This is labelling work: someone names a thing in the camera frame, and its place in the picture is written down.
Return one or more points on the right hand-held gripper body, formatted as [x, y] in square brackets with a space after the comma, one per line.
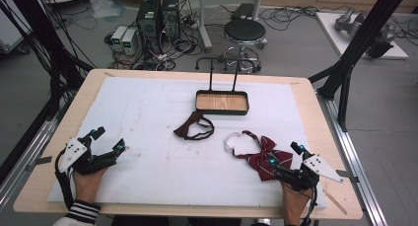
[305, 177]

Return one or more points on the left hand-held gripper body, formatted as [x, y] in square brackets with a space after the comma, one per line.
[73, 152]

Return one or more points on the red striped bow tie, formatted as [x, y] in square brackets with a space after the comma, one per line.
[263, 155]

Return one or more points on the person's right hand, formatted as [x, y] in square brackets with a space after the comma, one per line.
[295, 203]

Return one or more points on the person's left hand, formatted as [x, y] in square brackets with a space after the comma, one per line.
[87, 186]

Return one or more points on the thin wooden stick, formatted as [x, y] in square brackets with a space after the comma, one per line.
[335, 201]

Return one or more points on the wooden table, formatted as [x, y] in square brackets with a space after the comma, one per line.
[328, 120]

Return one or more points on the white table mat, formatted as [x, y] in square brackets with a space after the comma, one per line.
[157, 160]

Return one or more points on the striped black white sleeve cuff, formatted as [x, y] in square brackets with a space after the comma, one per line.
[82, 212]

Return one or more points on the dark red bow tie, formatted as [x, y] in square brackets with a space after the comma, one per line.
[188, 127]

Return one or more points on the black rack with wooden tray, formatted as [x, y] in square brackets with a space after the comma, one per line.
[222, 102]

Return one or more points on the white power supply unit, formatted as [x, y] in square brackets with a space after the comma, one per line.
[118, 37]
[129, 41]

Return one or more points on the white floor board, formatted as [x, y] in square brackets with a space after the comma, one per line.
[332, 32]

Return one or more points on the clear plastic bag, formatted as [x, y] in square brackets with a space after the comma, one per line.
[105, 7]

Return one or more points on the black computer tower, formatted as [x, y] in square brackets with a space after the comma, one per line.
[171, 14]
[149, 17]

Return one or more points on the black round stool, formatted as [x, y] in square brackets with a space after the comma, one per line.
[244, 30]

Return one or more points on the grey robot part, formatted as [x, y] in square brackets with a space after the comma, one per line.
[348, 20]

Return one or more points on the black flat box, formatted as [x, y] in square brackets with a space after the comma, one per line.
[243, 11]

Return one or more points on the grey desk leg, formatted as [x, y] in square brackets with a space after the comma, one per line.
[204, 25]

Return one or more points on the grey metal clamp bracket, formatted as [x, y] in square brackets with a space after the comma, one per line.
[40, 161]
[347, 175]

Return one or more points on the aluminium rail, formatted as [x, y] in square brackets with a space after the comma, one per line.
[358, 173]
[23, 160]

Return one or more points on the black metal frame stand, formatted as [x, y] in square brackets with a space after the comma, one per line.
[42, 38]
[355, 48]

